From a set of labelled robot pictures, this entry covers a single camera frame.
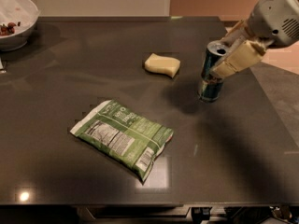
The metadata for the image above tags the blue silver redbull can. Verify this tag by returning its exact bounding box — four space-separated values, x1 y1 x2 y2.
198 40 228 103

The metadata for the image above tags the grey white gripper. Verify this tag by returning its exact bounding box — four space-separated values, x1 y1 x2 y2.
210 0 299 78

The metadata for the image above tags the green snack bag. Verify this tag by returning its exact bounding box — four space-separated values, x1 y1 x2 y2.
70 100 174 182

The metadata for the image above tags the white bowl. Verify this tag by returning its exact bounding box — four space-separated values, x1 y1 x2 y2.
0 0 40 51

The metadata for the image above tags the red food in bowl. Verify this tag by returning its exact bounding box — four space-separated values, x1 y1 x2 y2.
0 22 21 36

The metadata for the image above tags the yellow sponge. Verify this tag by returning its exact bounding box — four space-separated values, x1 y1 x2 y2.
144 53 180 78

